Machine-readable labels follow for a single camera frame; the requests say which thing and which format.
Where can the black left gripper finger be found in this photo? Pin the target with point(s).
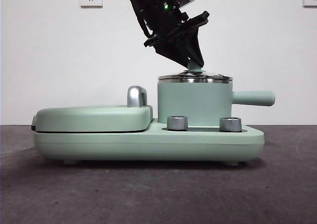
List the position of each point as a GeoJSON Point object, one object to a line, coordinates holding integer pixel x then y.
{"type": "Point", "coordinates": [173, 49]}
{"type": "Point", "coordinates": [195, 48]}

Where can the mint green breakfast maker base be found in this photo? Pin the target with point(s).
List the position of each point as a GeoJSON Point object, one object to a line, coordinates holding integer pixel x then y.
{"type": "Point", "coordinates": [123, 147]}

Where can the silver control knob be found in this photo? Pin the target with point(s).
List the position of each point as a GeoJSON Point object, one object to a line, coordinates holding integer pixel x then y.
{"type": "Point", "coordinates": [177, 123]}
{"type": "Point", "coordinates": [230, 125]}

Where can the glass pot lid green knob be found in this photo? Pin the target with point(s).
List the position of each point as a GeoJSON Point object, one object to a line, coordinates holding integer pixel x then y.
{"type": "Point", "coordinates": [193, 68]}

